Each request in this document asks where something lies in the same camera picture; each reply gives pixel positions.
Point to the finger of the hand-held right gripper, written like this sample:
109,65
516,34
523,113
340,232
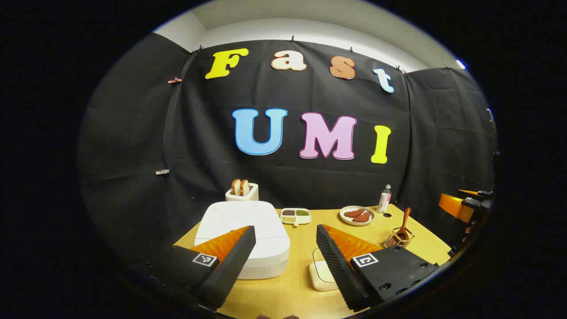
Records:
456,207
469,192

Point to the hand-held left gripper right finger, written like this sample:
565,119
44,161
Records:
336,270

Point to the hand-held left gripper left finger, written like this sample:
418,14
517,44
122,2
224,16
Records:
234,261

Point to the white rice cooker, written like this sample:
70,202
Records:
239,221

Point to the brown wooden spoon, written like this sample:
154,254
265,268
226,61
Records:
404,226

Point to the clear plastic rice container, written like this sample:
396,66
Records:
320,254

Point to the white round plate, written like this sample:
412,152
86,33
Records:
346,218

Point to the red sausage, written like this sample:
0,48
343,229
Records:
354,213
362,217

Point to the white toaster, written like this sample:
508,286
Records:
241,197

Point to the white divided grain dish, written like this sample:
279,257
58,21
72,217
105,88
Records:
295,216

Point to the clear bottle with pink label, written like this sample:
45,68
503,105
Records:
384,201

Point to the toast bread slice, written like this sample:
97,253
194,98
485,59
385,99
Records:
236,187
245,187

